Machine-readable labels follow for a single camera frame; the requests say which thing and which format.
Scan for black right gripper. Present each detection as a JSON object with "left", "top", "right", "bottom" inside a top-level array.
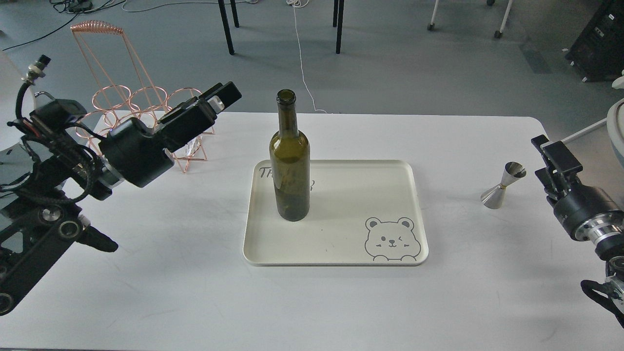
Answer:
[{"left": 531, "top": 134, "right": 623, "bottom": 241}]

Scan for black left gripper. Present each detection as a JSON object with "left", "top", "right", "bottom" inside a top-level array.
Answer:
[{"left": 99, "top": 81, "right": 242, "bottom": 188}]

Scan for silver metal jigger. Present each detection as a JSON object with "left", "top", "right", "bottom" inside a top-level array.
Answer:
[{"left": 481, "top": 161, "right": 527, "bottom": 209}]

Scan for dark green wine bottle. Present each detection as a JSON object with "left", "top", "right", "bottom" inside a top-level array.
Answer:
[{"left": 269, "top": 89, "right": 311, "bottom": 221}]

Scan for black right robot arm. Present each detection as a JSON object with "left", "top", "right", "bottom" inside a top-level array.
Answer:
[{"left": 531, "top": 134, "right": 624, "bottom": 325}]

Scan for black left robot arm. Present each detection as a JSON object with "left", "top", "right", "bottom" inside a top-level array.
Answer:
[{"left": 0, "top": 55, "right": 242, "bottom": 315}]

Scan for white chair right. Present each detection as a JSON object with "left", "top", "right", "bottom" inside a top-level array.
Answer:
[{"left": 561, "top": 98, "right": 624, "bottom": 168}]

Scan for black table leg left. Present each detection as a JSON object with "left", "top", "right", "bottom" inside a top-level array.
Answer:
[{"left": 217, "top": 0, "right": 240, "bottom": 56}]

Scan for black table leg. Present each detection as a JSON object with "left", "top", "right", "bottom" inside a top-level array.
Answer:
[
  {"left": 332, "top": 0, "right": 345, "bottom": 54},
  {"left": 217, "top": 0, "right": 240, "bottom": 56}
]

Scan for black equipment case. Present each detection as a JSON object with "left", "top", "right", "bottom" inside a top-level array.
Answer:
[{"left": 565, "top": 0, "right": 624, "bottom": 82}]

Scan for white rolling chair base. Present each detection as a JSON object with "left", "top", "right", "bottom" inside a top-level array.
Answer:
[{"left": 427, "top": 0, "right": 517, "bottom": 40}]

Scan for black table leg right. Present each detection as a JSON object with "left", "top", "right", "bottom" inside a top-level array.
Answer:
[{"left": 332, "top": 0, "right": 345, "bottom": 54}]

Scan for cream bear serving tray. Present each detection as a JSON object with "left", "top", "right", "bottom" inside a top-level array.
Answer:
[{"left": 243, "top": 160, "right": 429, "bottom": 266}]

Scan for copper wire bottle rack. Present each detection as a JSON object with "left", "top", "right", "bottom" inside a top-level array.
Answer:
[{"left": 70, "top": 21, "right": 215, "bottom": 174}]

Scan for white floor cable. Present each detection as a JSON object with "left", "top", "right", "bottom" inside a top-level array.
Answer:
[{"left": 285, "top": 0, "right": 328, "bottom": 114}]

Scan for black floor cables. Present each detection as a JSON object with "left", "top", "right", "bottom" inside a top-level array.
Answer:
[{"left": 2, "top": 0, "right": 127, "bottom": 52}]

